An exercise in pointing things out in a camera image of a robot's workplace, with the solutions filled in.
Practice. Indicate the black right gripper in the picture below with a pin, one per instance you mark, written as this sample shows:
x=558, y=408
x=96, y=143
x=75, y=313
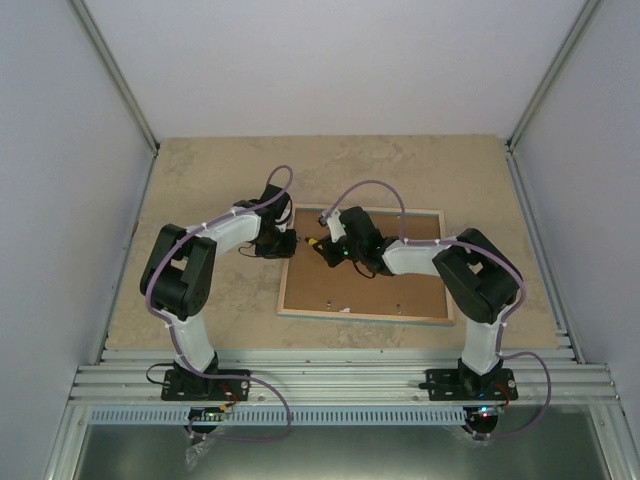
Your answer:
x=328, y=252

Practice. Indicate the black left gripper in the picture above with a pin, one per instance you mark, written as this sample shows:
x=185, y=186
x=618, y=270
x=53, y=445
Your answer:
x=286, y=253

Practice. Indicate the yellow screwdriver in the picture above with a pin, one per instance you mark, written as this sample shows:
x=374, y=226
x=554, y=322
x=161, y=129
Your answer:
x=312, y=241

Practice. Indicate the teal picture frame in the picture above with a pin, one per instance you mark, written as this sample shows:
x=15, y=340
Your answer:
x=310, y=288

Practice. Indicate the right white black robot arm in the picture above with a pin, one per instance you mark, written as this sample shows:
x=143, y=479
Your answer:
x=483, y=284

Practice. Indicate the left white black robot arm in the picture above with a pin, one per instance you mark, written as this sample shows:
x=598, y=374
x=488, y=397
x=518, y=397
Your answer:
x=177, y=278

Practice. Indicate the left controller board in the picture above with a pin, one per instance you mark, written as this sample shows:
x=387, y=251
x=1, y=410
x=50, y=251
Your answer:
x=211, y=414

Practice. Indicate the controller board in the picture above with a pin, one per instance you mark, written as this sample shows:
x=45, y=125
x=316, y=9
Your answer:
x=487, y=411
x=211, y=414

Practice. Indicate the right controller board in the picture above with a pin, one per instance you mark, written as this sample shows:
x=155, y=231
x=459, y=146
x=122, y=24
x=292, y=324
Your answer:
x=487, y=411

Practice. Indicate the clear plastic bag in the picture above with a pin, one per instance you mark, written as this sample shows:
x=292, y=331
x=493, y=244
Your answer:
x=197, y=450

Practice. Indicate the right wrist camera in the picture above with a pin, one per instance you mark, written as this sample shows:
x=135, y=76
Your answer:
x=330, y=218

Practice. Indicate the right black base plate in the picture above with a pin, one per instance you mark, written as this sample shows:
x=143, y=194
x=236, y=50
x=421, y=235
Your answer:
x=456, y=385

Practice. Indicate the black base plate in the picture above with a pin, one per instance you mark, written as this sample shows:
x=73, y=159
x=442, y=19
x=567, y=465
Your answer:
x=456, y=385
x=182, y=385

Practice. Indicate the grey slotted cable duct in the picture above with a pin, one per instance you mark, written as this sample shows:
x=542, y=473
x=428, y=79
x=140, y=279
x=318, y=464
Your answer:
x=277, y=416

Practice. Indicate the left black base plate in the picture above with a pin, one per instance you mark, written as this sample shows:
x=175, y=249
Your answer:
x=182, y=385

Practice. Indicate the aluminium rail base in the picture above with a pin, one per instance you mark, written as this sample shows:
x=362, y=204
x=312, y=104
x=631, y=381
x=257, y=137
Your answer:
x=345, y=377

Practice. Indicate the left aluminium corner post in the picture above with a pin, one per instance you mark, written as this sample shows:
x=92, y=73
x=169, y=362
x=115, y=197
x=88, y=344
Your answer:
x=93, y=33

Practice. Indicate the aluminium corner post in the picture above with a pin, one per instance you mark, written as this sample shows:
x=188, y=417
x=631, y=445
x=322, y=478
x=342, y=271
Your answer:
x=93, y=33
x=560, y=60

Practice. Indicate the right aluminium corner post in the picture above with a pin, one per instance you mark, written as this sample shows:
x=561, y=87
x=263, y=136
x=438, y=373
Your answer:
x=560, y=60

